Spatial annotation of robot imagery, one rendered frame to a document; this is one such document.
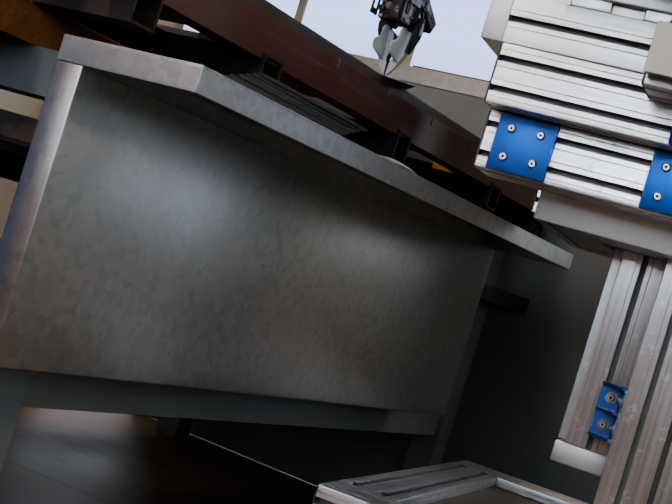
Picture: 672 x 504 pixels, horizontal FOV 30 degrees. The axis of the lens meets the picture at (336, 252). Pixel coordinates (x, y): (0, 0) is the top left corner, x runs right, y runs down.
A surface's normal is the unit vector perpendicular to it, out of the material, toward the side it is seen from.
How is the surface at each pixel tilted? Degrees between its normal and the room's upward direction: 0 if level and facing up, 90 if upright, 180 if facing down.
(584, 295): 90
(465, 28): 90
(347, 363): 90
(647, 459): 90
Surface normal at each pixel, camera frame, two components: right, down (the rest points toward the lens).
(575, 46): -0.33, -0.11
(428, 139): 0.83, 0.25
